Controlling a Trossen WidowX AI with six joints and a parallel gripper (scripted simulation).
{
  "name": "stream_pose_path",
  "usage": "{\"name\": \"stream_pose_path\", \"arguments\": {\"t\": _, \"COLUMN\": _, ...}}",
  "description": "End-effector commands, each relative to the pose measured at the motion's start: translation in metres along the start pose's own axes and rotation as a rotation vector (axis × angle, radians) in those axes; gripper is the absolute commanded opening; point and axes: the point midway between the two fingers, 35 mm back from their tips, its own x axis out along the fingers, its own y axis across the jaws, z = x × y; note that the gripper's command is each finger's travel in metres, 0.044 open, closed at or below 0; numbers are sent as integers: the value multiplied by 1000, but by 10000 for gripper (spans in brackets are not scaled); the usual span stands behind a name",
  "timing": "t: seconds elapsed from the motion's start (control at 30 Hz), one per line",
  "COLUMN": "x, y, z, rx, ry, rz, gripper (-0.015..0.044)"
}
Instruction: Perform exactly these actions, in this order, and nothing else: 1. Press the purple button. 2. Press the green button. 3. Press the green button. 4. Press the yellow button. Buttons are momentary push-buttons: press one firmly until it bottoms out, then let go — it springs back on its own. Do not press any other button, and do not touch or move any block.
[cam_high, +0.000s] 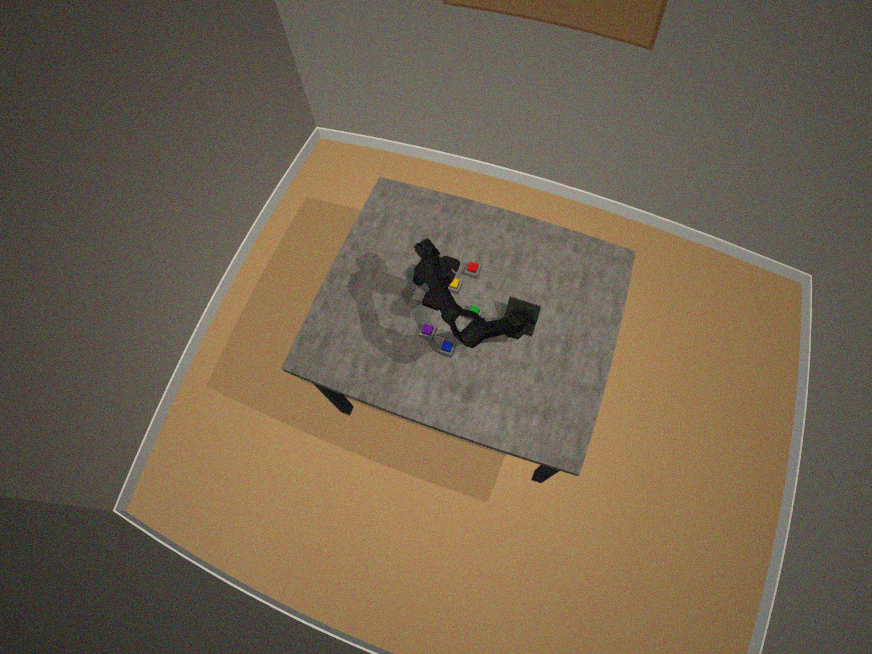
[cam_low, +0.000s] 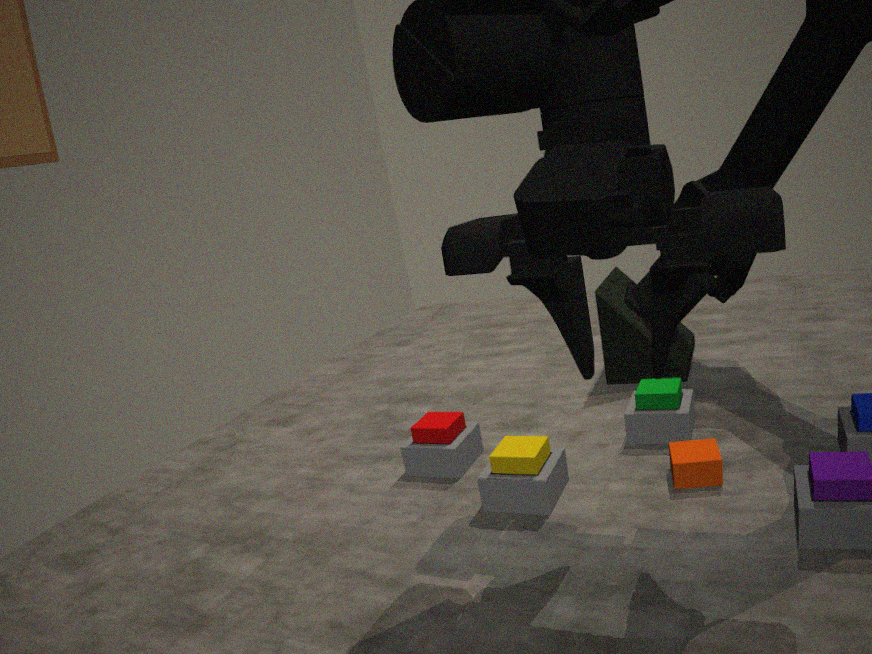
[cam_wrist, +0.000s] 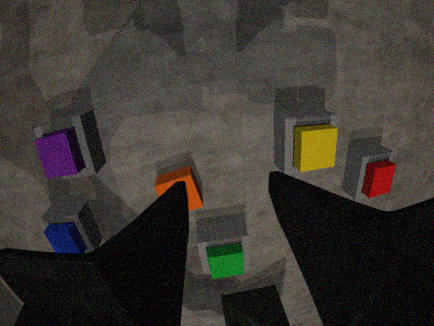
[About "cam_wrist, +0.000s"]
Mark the purple button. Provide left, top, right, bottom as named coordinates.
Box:
left=33, top=110, right=107, bottom=182

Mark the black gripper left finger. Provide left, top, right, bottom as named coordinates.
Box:
left=0, top=182, right=189, bottom=326

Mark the orange block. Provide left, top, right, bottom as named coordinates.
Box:
left=154, top=166, right=204, bottom=211

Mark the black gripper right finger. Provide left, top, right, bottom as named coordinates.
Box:
left=268, top=171, right=434, bottom=326

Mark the yellow button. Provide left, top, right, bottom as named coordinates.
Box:
left=273, top=108, right=338, bottom=175

